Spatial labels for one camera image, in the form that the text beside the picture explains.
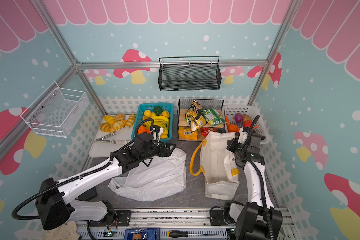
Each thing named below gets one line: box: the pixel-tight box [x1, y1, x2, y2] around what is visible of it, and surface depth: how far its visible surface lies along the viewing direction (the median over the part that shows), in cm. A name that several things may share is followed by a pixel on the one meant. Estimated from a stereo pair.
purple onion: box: [234, 112, 243, 123], surface depth 114 cm
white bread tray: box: [89, 123, 134, 158], surface depth 102 cm
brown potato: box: [242, 114, 252, 123], surface depth 114 cm
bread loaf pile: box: [99, 113, 136, 133], surface depth 114 cm
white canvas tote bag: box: [189, 131, 239, 201], surface depth 81 cm
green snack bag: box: [201, 108, 226, 127], surface depth 91 cm
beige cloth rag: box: [39, 221, 81, 240], surface depth 71 cm
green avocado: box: [153, 105, 163, 116], surface depth 115 cm
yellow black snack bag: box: [185, 100, 207, 132], surface depth 89 cm
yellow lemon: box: [144, 110, 152, 118], surface depth 114 cm
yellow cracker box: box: [178, 126, 198, 141], surface depth 101 cm
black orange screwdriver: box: [167, 230, 220, 238], surface depth 70 cm
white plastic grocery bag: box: [108, 148, 187, 202], surface depth 85 cm
